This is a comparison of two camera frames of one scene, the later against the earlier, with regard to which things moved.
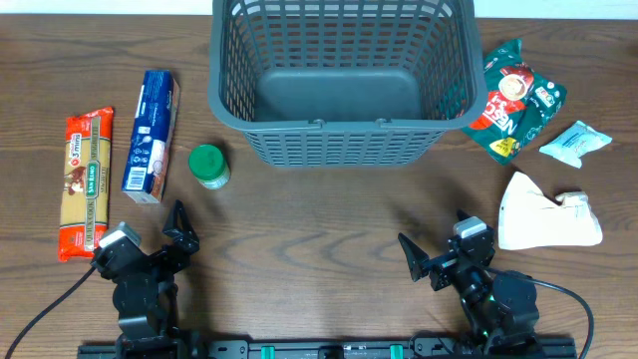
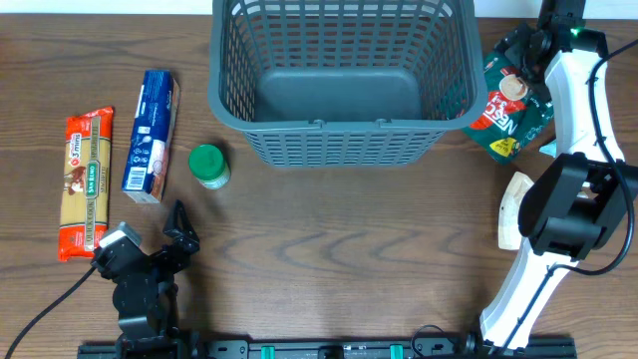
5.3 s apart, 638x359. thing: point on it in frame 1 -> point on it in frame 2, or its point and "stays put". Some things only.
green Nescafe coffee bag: [522, 101] stays put
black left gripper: [184, 237] stays put
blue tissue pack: [153, 136] stays put
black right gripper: [441, 269] -> [524, 42]
